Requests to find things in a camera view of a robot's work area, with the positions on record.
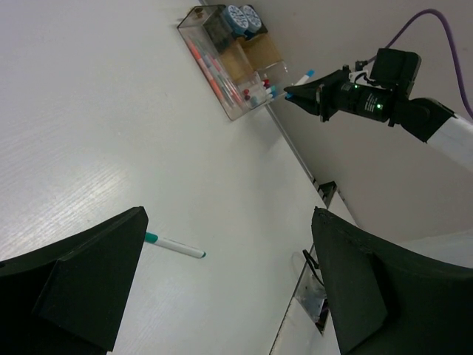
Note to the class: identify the orange highlighter pen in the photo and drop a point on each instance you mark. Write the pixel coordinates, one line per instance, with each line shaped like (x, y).
(192, 48)

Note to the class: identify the clear acrylic organizer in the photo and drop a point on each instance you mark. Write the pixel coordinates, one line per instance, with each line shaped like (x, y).
(240, 58)

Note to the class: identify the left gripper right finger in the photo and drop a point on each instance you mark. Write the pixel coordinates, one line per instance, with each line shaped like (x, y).
(386, 299)

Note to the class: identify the blue white tape roll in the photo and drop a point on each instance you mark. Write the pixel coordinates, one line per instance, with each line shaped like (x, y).
(237, 20)

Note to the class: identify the pink highlighter pen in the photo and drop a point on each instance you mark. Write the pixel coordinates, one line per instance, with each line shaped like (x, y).
(218, 82)

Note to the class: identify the teal capped marker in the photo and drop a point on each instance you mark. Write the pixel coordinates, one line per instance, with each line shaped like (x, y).
(174, 246)

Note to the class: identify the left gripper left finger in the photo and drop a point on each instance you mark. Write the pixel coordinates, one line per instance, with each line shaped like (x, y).
(71, 294)

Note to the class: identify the red capped white marker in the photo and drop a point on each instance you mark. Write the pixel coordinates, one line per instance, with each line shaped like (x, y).
(250, 87)

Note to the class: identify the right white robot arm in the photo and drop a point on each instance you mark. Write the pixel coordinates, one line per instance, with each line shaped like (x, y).
(386, 98)

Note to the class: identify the blue capped marker diagonal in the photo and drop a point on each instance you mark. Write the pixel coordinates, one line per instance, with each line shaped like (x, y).
(305, 78)

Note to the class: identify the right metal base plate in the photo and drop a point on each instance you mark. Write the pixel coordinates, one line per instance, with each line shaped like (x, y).
(310, 292)

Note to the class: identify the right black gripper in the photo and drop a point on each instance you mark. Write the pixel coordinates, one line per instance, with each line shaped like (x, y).
(325, 97)

